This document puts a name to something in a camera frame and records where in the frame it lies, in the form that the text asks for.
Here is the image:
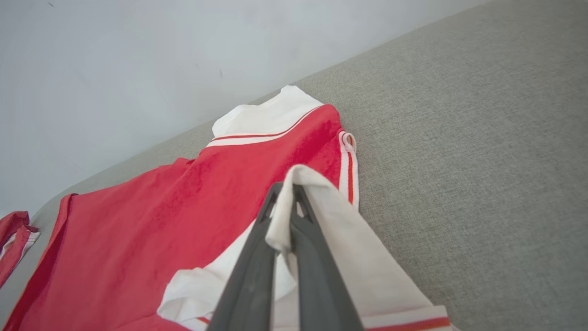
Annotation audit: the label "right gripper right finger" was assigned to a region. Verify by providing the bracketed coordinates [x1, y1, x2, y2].
[290, 185, 363, 331]

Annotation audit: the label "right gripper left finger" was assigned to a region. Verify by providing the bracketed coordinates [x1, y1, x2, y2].
[207, 183, 283, 331]

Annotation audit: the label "red Bulls basketball jersey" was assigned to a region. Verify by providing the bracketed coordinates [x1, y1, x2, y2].
[2, 85, 460, 331]

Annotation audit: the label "red shorts with white band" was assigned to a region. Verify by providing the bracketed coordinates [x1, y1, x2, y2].
[0, 211, 41, 288]

